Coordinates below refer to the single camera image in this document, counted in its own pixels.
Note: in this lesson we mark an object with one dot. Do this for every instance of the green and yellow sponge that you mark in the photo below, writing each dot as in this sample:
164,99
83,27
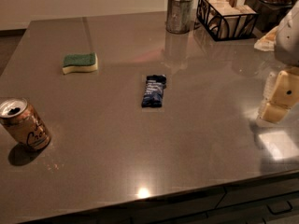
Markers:
80,63

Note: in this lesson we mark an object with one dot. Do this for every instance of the snack packet at edge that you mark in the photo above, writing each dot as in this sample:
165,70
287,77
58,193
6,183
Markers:
267,42

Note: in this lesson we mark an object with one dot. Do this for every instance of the black drawer handle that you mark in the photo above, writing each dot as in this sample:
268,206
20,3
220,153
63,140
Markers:
280,208

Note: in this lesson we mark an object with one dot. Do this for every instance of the blue RXBAR blueberry wrapper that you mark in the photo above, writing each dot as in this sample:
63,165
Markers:
154,91

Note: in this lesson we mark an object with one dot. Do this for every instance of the black stand under jar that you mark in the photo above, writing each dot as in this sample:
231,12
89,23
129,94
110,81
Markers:
269,15

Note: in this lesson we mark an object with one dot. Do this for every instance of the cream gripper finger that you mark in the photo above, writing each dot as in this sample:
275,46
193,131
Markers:
280,95

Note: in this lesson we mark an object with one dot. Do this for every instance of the black wire napkin basket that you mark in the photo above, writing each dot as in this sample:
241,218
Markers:
225,20

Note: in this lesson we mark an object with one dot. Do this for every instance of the orange LaCroix can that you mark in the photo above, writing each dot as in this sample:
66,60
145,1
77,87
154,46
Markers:
23,123

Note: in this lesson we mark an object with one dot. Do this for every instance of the metal cup of stirrers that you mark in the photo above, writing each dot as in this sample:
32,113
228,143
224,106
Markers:
178,17

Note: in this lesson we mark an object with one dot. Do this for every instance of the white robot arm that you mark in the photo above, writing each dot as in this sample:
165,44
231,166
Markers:
287,40

